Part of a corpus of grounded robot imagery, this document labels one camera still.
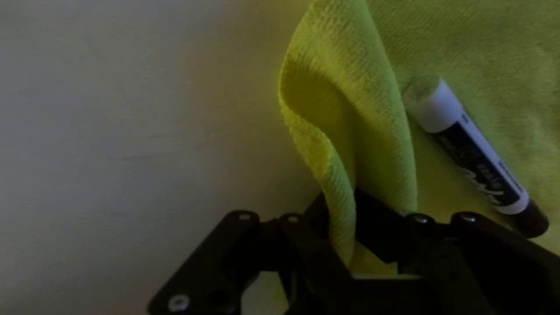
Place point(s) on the black marker with white barrel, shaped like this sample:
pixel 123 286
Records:
pixel 472 153

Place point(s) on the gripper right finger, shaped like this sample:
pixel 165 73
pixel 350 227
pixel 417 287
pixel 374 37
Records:
pixel 481 258

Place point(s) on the yellow-green microfibre towel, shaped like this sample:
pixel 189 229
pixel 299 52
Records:
pixel 393 87

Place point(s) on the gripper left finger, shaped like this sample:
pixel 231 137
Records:
pixel 227 258

